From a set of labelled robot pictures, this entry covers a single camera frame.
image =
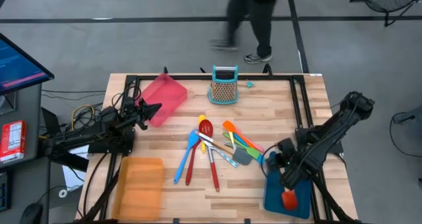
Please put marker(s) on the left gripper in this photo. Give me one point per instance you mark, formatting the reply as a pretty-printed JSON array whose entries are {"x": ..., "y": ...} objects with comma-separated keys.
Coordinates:
[{"x": 140, "y": 113}]

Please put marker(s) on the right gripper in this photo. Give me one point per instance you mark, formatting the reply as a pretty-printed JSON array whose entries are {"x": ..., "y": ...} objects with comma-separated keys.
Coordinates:
[{"x": 296, "y": 174}]

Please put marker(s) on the red silicone spatula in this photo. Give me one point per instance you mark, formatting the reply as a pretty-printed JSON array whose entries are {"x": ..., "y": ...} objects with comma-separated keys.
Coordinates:
[{"x": 289, "y": 200}]

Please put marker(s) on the green silicone spatula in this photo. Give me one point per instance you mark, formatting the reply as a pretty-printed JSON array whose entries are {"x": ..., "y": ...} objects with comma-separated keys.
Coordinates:
[{"x": 254, "y": 152}]

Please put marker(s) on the blue silicone spoon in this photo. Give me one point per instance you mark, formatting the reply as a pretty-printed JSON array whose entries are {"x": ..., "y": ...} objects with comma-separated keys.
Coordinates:
[{"x": 192, "y": 138}]

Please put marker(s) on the small yellow spoon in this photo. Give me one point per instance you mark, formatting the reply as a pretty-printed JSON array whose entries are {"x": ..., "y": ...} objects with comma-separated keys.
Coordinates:
[{"x": 201, "y": 118}]

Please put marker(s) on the dark red slotted turner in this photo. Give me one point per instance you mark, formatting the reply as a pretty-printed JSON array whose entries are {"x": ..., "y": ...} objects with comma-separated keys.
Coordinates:
[{"x": 190, "y": 171}]

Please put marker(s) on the orange-pink silicone spatula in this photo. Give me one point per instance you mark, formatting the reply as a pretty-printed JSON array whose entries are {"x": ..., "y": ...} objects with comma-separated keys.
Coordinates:
[{"x": 228, "y": 126}]

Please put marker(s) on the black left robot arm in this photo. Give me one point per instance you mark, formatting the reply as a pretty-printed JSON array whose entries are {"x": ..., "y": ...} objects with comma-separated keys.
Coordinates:
[{"x": 99, "y": 131}]

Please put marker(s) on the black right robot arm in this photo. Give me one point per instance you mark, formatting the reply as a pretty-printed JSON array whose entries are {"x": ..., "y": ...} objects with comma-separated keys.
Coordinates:
[{"x": 343, "y": 118}]

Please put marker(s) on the pink translucent plastic bin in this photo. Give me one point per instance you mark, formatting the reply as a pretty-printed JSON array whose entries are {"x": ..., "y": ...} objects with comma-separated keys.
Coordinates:
[{"x": 168, "y": 92}]

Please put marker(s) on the dark blue plastic bin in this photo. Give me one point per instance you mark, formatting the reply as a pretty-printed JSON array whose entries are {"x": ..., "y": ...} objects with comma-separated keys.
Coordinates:
[{"x": 273, "y": 197}]

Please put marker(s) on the teal metal box grater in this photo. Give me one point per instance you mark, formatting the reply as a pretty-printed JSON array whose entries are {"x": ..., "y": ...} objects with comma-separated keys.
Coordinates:
[{"x": 223, "y": 90}]

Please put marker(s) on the orange translucent plastic bin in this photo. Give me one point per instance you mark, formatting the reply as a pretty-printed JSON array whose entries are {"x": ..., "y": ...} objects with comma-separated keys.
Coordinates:
[{"x": 138, "y": 187}]

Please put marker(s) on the small teal plastic piece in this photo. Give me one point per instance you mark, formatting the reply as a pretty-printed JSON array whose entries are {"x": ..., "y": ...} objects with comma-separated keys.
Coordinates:
[{"x": 250, "y": 84}]

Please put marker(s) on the white paper sheet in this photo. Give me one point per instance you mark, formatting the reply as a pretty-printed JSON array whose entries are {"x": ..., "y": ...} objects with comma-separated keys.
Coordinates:
[{"x": 74, "y": 178}]

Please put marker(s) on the grey equipment cart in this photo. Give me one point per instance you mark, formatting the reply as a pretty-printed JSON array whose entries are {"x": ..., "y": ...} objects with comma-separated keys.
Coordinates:
[{"x": 33, "y": 108}]

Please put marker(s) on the white tape roll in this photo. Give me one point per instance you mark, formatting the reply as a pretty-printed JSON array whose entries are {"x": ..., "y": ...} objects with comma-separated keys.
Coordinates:
[{"x": 62, "y": 193}]

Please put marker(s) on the computer monitor blue screen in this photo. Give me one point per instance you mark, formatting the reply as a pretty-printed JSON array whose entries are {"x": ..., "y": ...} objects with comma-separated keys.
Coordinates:
[{"x": 19, "y": 66}]

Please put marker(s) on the person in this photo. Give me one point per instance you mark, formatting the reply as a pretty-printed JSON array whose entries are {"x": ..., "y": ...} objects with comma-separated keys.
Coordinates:
[{"x": 263, "y": 26}]

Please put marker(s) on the red cardboard box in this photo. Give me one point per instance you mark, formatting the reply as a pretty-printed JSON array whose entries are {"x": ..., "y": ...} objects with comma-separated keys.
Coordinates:
[{"x": 13, "y": 141}]

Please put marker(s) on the black computer mouse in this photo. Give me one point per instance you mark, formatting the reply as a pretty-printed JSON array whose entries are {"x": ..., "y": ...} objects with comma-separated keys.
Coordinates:
[{"x": 31, "y": 214}]

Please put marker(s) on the black floor fan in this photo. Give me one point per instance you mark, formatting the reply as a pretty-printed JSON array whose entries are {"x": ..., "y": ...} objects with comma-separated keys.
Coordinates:
[{"x": 389, "y": 0}]

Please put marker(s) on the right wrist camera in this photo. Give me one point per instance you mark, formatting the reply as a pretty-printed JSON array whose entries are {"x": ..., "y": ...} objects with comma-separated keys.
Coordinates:
[{"x": 286, "y": 147}]

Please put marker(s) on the black metal table frame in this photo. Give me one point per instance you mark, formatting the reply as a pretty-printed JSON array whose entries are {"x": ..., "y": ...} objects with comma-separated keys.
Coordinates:
[{"x": 194, "y": 77}]

